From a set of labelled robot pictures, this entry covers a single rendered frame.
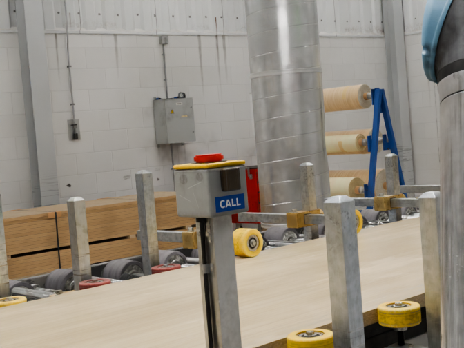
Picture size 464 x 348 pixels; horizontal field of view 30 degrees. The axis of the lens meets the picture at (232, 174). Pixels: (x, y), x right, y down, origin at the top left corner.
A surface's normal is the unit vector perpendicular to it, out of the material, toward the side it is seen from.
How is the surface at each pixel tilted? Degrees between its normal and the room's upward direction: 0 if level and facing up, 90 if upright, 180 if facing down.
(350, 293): 90
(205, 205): 90
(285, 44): 90
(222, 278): 90
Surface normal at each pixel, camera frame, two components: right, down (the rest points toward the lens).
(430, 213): -0.73, 0.09
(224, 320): 0.68, -0.01
